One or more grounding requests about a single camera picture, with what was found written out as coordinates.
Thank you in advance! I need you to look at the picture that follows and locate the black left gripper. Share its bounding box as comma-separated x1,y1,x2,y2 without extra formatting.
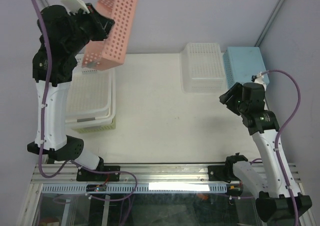
66,3,117,56

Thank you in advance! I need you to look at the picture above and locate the pink basket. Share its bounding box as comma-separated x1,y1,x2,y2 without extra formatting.
82,0,138,71

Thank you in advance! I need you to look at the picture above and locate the light blue perforated basket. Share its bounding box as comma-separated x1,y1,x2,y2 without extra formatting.
222,46,266,89

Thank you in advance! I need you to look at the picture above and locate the white perforated basket top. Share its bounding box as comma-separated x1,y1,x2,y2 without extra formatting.
180,42,227,94

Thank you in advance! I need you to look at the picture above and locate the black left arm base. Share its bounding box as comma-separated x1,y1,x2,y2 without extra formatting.
76,164,121,183

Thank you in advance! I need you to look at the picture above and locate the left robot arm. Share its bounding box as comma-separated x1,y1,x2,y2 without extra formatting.
27,3,115,181

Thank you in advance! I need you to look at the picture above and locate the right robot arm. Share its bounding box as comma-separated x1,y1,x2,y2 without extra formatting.
219,82,312,226

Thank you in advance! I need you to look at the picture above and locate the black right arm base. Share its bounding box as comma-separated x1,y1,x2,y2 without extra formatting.
207,152,248,184

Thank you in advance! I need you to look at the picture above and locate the yellow-green perforated basket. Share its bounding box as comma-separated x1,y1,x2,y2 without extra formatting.
71,117,116,134

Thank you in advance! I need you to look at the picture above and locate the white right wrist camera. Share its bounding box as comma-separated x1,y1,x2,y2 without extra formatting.
251,71,268,90

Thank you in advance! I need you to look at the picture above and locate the right aluminium frame post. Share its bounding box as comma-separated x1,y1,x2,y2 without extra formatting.
254,0,286,47

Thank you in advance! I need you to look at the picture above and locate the grey slotted cable duct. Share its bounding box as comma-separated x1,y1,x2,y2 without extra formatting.
42,182,227,194

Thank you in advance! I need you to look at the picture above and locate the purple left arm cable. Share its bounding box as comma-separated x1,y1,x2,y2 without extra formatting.
26,0,138,226

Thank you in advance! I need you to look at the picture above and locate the aluminium mounting rail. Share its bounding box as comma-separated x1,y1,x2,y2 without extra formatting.
30,162,302,184

